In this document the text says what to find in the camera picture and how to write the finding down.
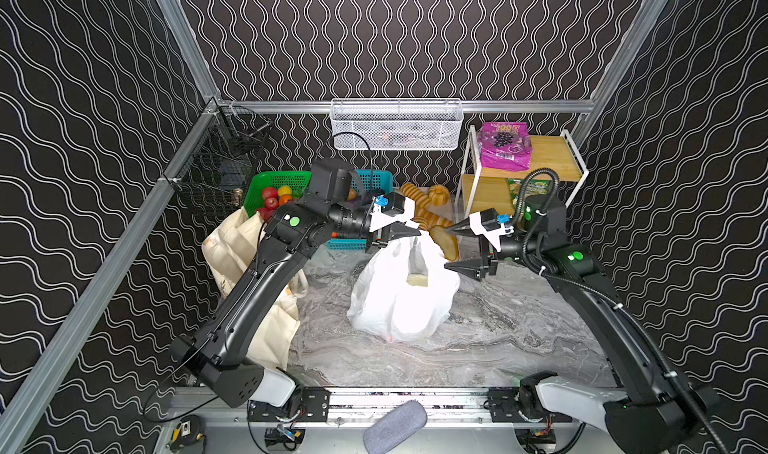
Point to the green plastic basket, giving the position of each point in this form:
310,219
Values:
296,180

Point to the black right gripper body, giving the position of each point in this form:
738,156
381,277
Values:
489,247

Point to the pumpkin shaped bread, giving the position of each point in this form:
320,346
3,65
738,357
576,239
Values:
438,195

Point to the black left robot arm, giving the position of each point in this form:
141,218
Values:
217,352

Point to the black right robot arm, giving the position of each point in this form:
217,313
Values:
654,405

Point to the green yellow snack bag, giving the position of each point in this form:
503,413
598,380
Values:
516,193

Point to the white wire wall basket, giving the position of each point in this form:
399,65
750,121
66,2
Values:
396,124

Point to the yellow black tape measure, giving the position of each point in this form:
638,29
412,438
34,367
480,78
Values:
188,436

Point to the oval golden bread loaf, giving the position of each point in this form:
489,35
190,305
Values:
447,242

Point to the teal plastic basket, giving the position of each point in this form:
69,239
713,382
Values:
376,179

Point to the left purple snack bag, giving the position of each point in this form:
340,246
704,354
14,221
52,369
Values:
505,145

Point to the black wire wall basket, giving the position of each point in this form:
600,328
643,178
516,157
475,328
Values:
215,178

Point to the white plastic bag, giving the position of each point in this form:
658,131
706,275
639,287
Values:
383,304

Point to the grey cloth pad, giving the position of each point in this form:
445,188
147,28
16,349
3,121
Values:
395,427

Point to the white wooden two-tier shelf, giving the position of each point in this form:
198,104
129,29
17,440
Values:
480,187

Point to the long striped bread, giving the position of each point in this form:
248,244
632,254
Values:
427,220

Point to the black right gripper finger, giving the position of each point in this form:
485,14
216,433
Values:
462,229
475,269

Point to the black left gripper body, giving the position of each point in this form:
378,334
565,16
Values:
374,231

